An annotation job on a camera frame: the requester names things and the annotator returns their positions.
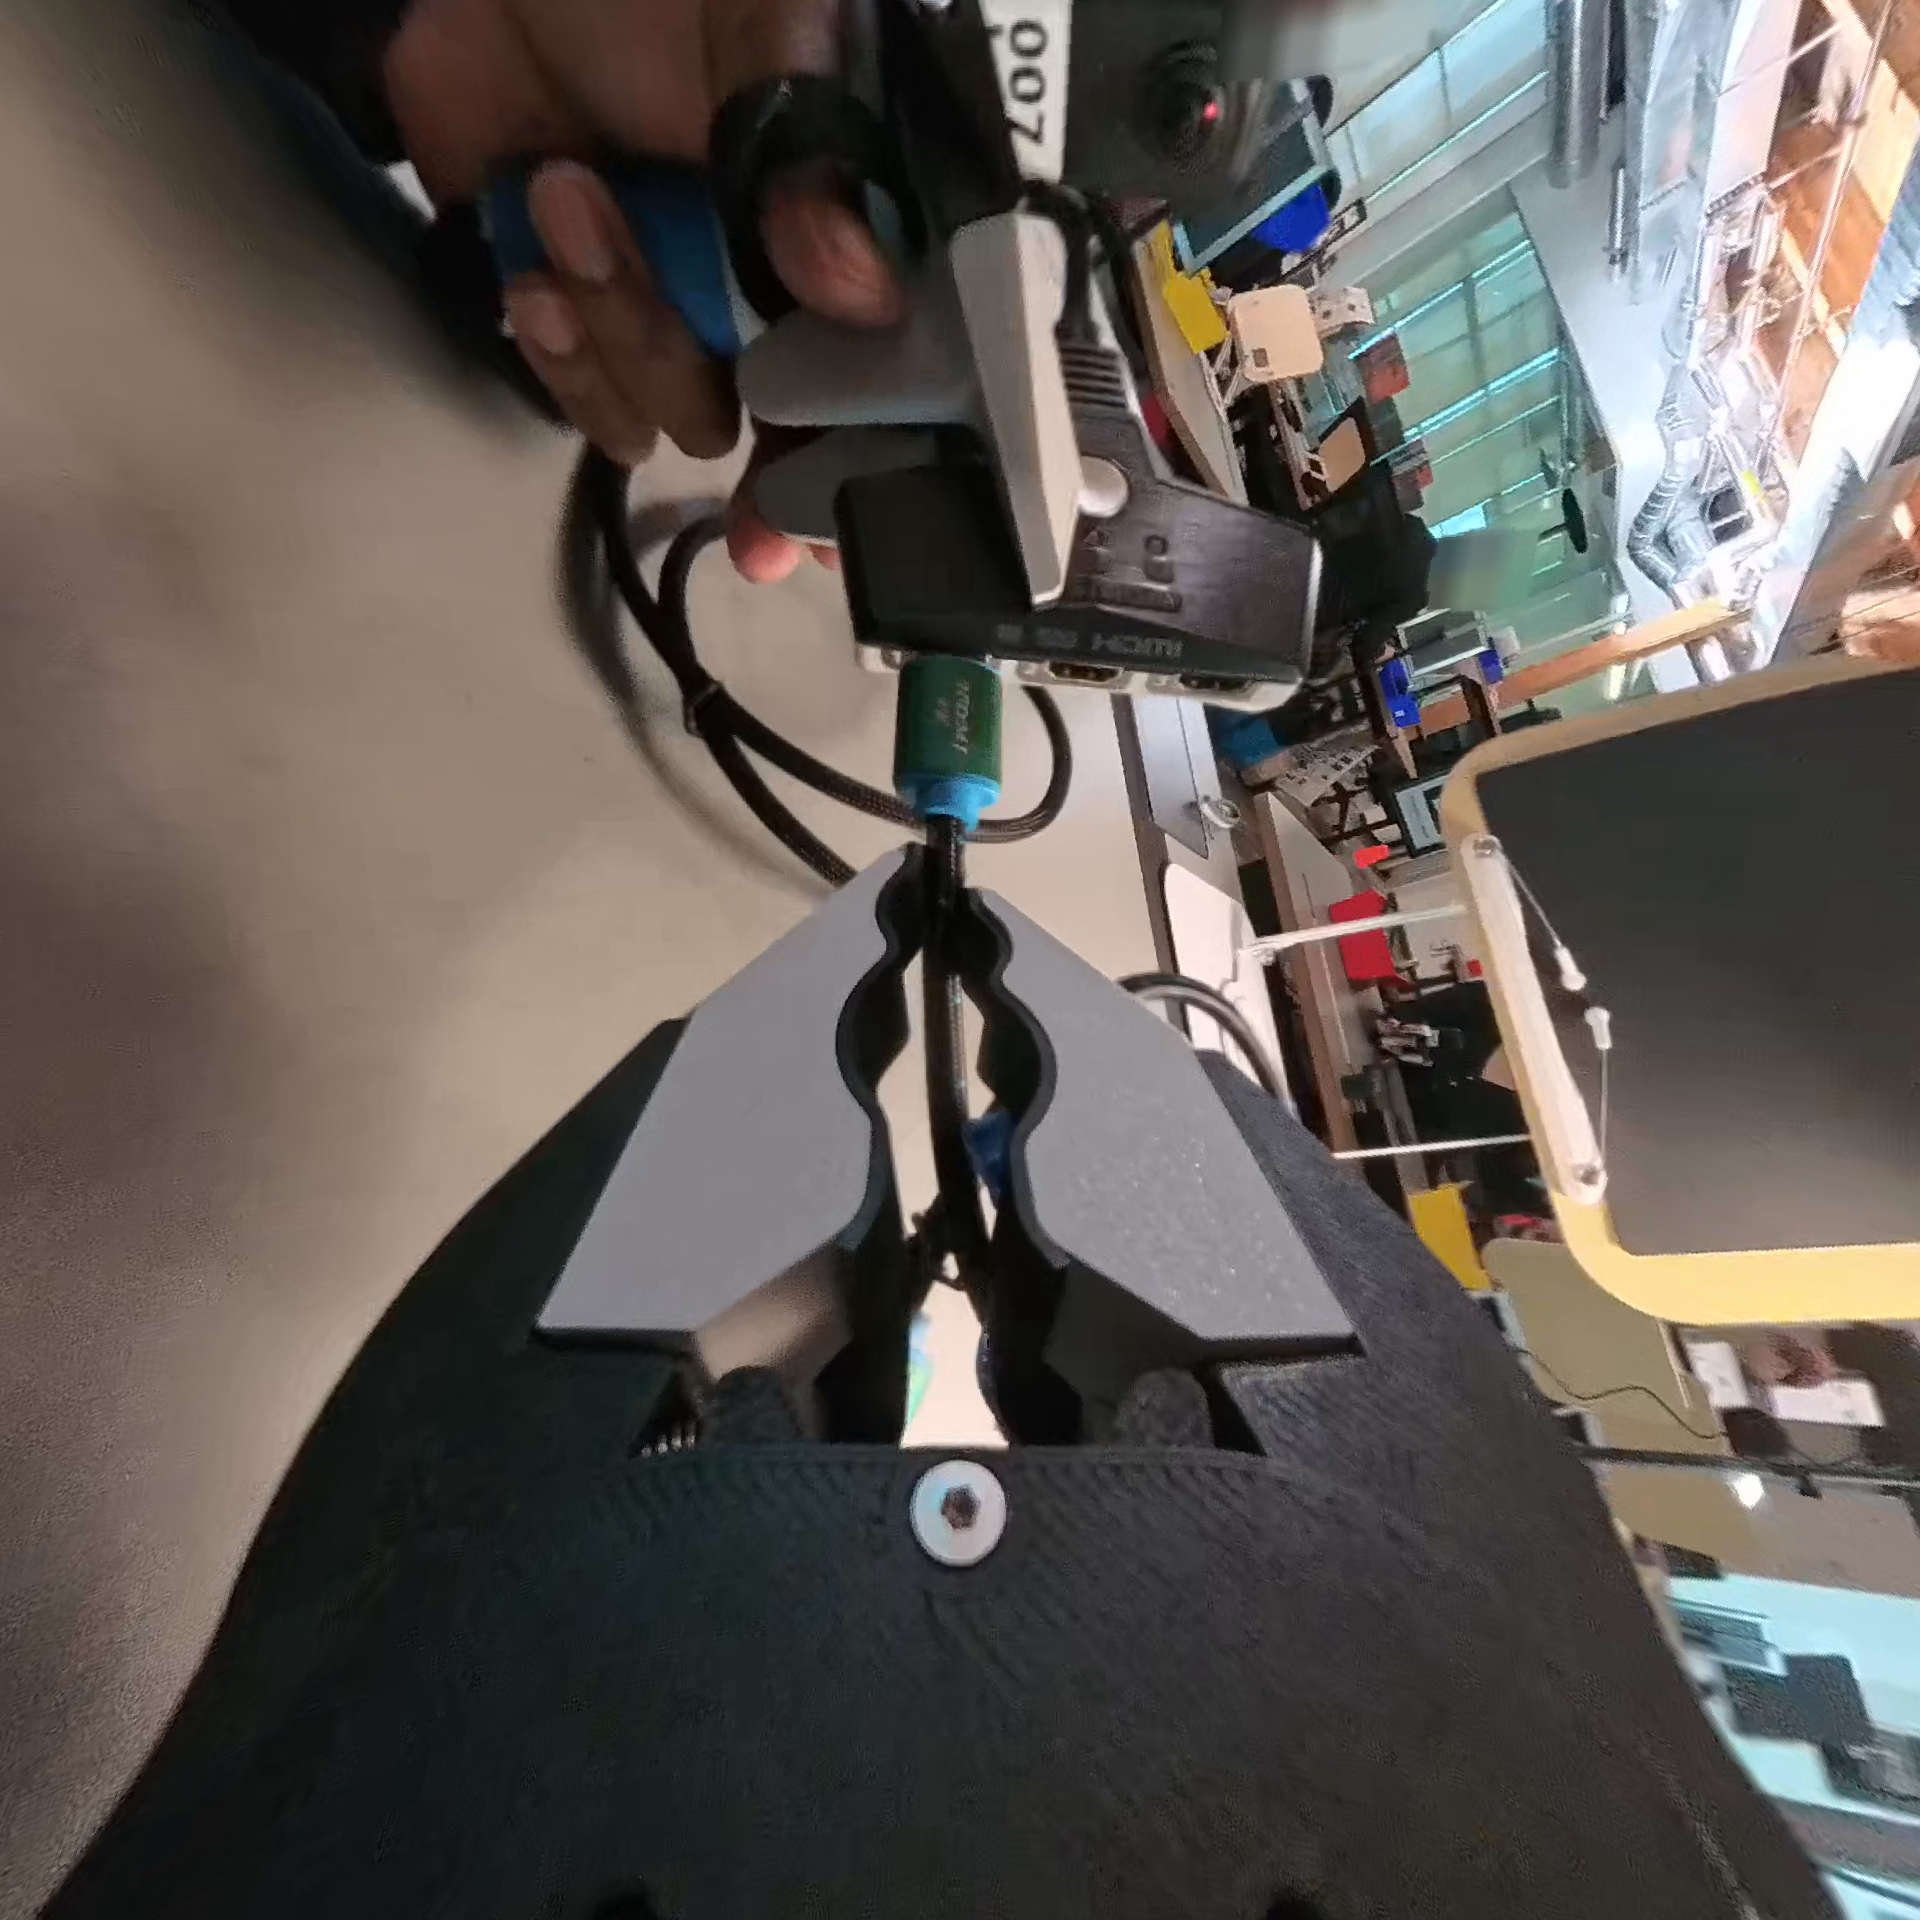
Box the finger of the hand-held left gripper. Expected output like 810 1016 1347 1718
948 209 1089 608
735 313 991 543

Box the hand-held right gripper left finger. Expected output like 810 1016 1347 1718
536 848 925 1388

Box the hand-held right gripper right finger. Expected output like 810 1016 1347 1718
968 888 1364 1374

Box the black square HDMI hub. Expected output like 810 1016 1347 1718
557 179 1157 891

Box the black hdmi switch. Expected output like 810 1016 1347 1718
834 451 1324 713

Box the person's left hand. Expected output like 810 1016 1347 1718
382 0 906 589

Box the beige boxy device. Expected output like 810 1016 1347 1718
1229 284 1327 386

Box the white base lamp stand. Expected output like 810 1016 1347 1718
1161 863 1547 1164

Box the computer monitor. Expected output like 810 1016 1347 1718
1171 76 1338 272

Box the red plastic bin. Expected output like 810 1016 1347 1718
1327 888 1403 985

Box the black office chair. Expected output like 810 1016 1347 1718
1312 465 1442 639

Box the beige folding panel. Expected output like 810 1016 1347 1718
1485 1236 1719 1448

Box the beige framed black panel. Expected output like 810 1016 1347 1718
1439 661 1920 1328

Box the grey desk cable cover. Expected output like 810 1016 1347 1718
1117 697 1247 866

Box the silver ventilation duct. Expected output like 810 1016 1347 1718
1628 436 1758 603

